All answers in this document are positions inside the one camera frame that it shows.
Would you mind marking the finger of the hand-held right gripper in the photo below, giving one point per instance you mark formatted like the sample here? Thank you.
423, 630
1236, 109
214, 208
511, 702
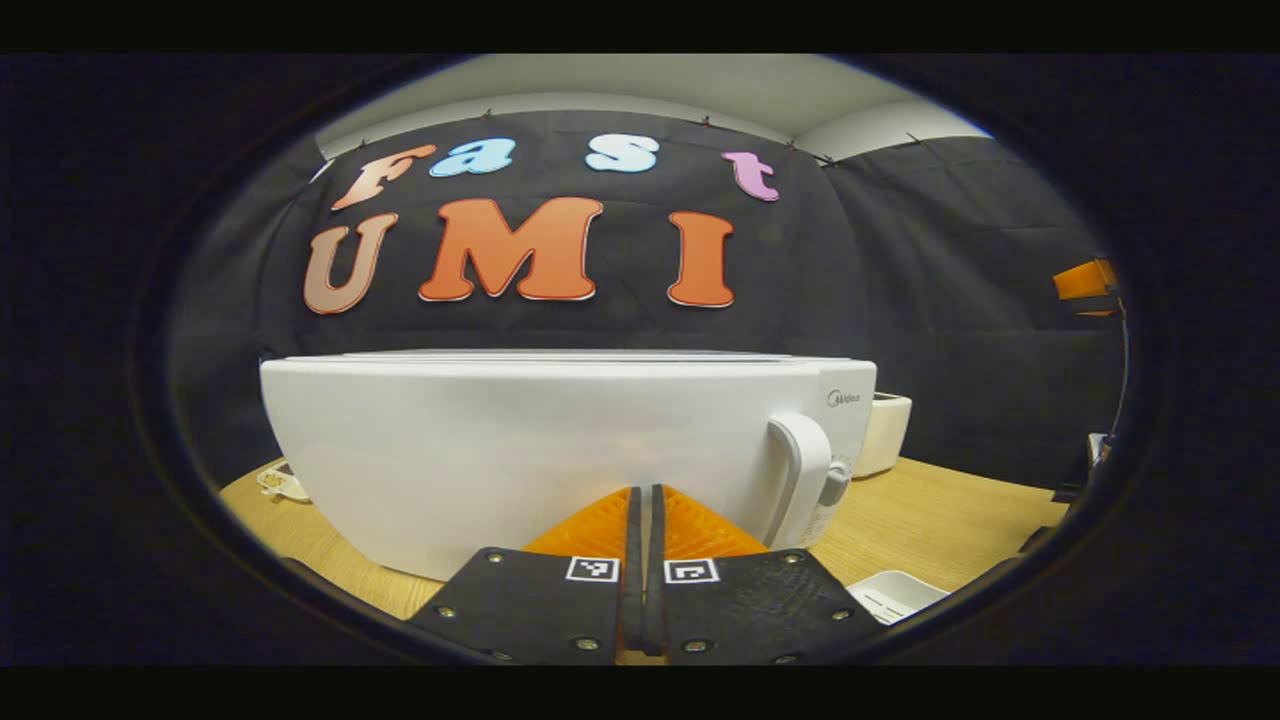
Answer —
1085, 282

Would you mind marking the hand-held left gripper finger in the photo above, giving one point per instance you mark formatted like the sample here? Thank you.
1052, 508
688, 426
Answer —
634, 540
656, 540

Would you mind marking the white microwave oven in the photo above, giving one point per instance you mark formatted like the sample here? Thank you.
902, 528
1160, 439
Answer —
500, 450

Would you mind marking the white rectangular tray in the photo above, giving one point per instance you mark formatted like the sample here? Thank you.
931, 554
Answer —
895, 598

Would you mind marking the white toaster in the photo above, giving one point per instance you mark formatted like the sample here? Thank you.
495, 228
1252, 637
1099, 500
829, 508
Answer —
888, 435

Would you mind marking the white divided plate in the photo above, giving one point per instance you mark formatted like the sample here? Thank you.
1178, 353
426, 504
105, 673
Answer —
283, 487

